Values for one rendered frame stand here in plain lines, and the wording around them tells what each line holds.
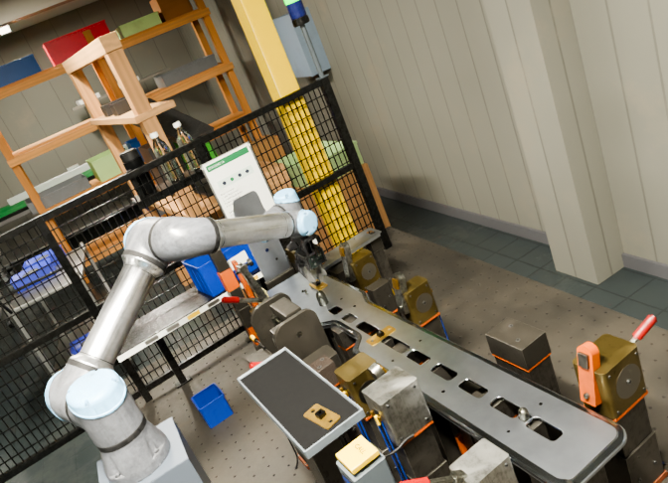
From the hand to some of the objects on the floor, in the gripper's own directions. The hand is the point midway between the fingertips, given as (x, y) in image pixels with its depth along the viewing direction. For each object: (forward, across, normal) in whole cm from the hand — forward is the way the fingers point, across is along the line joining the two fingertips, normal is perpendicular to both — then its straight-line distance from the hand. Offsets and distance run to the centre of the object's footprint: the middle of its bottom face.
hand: (316, 279), depth 209 cm
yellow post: (+109, +43, +52) cm, 128 cm away
